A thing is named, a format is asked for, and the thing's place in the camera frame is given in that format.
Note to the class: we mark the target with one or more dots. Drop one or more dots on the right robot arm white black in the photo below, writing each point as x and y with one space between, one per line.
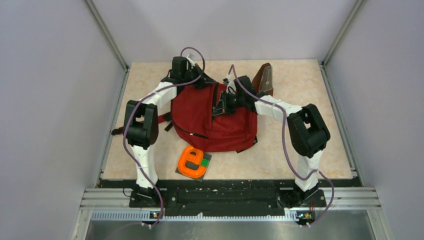
307 130

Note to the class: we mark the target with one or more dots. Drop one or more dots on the brown wooden metronome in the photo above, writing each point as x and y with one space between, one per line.
263 80

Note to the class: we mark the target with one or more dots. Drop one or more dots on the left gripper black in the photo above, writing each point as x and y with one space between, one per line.
203 81

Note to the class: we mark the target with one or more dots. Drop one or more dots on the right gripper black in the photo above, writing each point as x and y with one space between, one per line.
222 107

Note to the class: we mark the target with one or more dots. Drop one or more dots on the red backpack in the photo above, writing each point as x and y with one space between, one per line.
190 114

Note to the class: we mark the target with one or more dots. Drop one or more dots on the orange plastic letter toy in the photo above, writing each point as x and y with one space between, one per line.
190 163

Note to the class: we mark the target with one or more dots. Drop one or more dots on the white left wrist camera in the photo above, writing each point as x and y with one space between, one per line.
191 59

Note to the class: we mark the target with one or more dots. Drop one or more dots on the green toy block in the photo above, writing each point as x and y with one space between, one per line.
205 162

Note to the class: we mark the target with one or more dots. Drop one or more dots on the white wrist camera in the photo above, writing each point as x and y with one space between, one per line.
191 59
230 86

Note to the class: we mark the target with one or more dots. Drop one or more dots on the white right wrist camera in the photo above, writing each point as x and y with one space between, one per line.
230 86

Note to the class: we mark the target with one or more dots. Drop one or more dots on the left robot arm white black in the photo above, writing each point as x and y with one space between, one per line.
141 121

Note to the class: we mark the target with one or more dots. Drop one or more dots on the aluminium frame post right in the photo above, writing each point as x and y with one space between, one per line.
343 31

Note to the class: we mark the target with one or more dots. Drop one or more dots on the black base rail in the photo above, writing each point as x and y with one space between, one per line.
222 198

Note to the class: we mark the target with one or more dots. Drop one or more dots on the aluminium frame post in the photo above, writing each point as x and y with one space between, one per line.
343 31
106 34

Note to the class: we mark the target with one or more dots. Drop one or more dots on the aluminium frame post left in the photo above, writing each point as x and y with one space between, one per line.
106 34

